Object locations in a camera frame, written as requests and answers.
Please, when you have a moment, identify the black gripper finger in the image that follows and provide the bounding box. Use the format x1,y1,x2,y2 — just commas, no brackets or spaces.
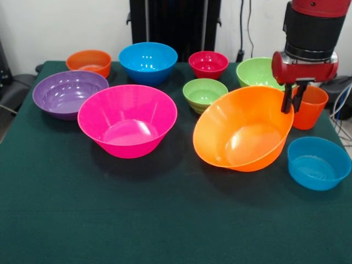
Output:
293,81,308,113
280,82,294,114

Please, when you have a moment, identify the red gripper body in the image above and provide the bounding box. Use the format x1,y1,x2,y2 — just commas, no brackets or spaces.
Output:
271,51,339,85

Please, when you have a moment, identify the large orange bowl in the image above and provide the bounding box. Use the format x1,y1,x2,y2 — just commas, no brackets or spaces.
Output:
192,85,295,173

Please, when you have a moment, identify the orange cup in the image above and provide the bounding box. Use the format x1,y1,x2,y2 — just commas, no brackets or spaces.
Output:
291,85,329,130

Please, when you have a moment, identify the large green bowl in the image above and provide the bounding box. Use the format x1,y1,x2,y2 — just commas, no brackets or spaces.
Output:
236,57,287,93

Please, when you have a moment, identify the small shallow blue bowl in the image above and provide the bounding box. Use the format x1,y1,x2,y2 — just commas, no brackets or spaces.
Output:
287,136,352,191

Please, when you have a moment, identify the small green bowl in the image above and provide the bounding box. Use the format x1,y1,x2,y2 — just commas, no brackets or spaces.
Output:
182,78,229,115

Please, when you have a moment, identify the small crimson bowl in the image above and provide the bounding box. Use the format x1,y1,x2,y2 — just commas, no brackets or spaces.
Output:
188,51,229,80

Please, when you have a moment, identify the large blue bowl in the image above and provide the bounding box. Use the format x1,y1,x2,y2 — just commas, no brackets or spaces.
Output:
118,41,179,87

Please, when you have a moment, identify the large pink bowl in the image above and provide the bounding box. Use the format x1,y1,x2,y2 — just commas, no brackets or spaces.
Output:
77,84,178,160

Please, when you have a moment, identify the dark green table cloth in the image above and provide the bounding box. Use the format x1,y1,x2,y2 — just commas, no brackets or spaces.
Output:
0,60,352,264

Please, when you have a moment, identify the small orange bowl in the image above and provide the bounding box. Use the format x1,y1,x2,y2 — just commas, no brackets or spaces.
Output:
65,49,112,79

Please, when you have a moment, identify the purple bowl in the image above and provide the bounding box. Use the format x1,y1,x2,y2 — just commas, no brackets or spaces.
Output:
32,70,110,121

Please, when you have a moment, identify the black device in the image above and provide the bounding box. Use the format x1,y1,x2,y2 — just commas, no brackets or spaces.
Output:
0,41,13,91

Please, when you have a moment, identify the tangle of floor cables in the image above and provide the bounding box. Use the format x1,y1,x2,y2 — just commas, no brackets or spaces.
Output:
328,82,352,149

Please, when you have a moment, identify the thin black cable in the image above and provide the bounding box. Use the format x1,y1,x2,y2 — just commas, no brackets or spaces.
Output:
247,0,254,54

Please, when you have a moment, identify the thick black cable with plug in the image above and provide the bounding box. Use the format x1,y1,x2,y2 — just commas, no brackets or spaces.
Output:
235,0,245,63

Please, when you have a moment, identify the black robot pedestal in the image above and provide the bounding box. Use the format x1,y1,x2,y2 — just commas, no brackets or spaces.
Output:
126,0,222,63

